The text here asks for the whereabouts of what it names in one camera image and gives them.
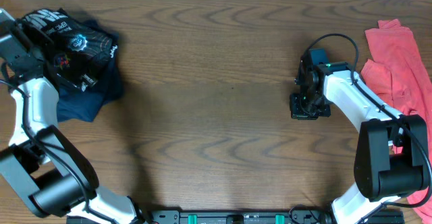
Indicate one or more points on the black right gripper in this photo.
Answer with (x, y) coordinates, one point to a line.
(297, 113)

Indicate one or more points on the black orange patterned jersey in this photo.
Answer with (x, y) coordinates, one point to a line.
(79, 53)

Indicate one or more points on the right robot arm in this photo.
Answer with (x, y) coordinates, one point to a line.
(391, 158)

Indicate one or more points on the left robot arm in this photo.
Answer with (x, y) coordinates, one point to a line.
(48, 173)

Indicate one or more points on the red shirt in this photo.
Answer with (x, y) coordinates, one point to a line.
(396, 72)

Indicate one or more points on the folded navy blue shirt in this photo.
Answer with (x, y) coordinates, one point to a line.
(85, 105)

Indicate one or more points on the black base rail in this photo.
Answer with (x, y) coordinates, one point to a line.
(296, 216)

